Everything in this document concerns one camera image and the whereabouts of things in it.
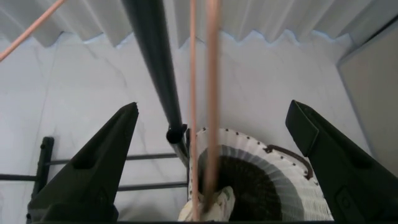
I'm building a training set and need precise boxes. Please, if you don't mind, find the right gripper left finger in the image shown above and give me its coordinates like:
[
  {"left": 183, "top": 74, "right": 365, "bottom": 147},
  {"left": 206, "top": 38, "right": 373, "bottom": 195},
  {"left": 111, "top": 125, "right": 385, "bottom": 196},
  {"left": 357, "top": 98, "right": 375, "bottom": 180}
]
[{"left": 27, "top": 101, "right": 140, "bottom": 222}]

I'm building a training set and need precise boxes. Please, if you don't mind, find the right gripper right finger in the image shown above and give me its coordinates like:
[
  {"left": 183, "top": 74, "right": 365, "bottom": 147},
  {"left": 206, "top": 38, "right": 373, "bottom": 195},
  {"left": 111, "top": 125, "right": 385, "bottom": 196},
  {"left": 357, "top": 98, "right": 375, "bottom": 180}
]
[{"left": 285, "top": 99, "right": 398, "bottom": 222}]

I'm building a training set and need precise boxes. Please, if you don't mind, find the white laundry basket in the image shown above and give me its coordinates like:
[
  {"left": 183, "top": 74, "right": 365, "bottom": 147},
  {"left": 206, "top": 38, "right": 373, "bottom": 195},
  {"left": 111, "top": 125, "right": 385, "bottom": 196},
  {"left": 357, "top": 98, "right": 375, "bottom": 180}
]
[{"left": 186, "top": 127, "right": 335, "bottom": 222}]

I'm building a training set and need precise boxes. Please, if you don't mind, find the black clothes rack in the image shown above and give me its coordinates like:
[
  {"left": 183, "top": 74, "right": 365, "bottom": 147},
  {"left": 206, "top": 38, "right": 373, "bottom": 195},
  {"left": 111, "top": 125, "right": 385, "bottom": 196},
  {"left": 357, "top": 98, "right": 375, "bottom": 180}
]
[{"left": 0, "top": 0, "right": 191, "bottom": 200}]

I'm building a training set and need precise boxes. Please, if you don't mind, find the cream printed garment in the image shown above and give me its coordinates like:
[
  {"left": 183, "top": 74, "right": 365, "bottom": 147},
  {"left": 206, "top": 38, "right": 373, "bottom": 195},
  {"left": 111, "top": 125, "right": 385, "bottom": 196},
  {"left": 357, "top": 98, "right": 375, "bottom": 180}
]
[{"left": 177, "top": 185, "right": 236, "bottom": 222}]

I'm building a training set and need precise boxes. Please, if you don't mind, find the white curtain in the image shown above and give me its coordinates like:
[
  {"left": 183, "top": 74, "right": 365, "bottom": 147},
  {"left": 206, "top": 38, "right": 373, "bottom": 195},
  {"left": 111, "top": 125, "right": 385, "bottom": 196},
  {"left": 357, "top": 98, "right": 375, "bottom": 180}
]
[{"left": 0, "top": 0, "right": 398, "bottom": 49}]

